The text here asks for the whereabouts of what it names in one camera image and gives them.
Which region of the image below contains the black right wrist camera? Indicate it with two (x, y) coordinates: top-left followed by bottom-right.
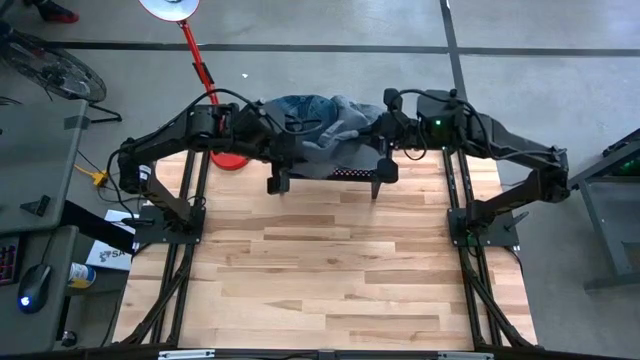
(382, 87), (404, 115)

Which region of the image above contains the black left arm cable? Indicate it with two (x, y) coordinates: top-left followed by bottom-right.
(106, 87), (329, 174)

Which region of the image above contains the red desk lamp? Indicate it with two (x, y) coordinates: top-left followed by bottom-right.
(137, 0), (250, 172)

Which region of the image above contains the small black wedge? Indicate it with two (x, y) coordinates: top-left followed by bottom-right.
(19, 194), (52, 218)

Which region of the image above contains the black computer mouse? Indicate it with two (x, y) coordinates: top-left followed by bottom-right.
(17, 263), (53, 316)

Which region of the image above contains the black beam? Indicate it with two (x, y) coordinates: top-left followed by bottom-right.
(58, 199), (137, 255)

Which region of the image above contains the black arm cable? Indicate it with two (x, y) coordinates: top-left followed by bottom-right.
(398, 87), (569, 162)
(106, 87), (329, 174)

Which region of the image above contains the grey desk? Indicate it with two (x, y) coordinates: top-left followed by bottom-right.
(0, 224), (80, 355)
(0, 97), (90, 236)

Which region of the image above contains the person's shoe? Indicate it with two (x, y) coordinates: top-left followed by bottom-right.
(22, 0), (81, 24)

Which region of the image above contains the black aluminium frame rail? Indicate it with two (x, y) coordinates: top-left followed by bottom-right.
(118, 148), (214, 347)
(442, 147), (536, 349)
(112, 342), (640, 360)

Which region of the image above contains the black mesh rack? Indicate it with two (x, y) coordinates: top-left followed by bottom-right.
(287, 167), (384, 201)

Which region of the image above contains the white printed cardboard box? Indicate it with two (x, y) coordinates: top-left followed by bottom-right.
(84, 208), (137, 273)

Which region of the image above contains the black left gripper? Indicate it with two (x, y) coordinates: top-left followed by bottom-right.
(231, 106), (311, 196)

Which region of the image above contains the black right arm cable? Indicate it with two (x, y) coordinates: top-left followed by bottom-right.
(398, 87), (569, 162)

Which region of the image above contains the black wire floor fan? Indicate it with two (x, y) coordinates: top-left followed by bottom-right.
(0, 27), (124, 125)

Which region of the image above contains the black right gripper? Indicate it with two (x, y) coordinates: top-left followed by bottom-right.
(353, 107), (426, 184)

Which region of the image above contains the dark blue baseball cap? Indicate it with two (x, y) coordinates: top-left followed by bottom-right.
(263, 93), (339, 147)

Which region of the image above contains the white and yellow can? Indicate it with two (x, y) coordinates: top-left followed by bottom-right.
(67, 261), (98, 291)

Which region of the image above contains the dark grey metal cart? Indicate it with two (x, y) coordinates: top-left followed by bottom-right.
(569, 127), (640, 294)

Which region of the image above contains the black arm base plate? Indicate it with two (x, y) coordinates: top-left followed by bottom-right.
(132, 203), (207, 246)
(446, 206), (522, 248)

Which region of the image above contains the silver bracket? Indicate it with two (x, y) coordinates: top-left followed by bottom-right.
(157, 349), (217, 360)
(436, 350), (495, 360)

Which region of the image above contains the black backlit keyboard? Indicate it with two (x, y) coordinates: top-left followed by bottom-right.
(0, 234), (22, 287)

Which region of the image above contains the yellow power plug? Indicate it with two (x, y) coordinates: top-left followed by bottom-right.
(73, 163), (111, 189)

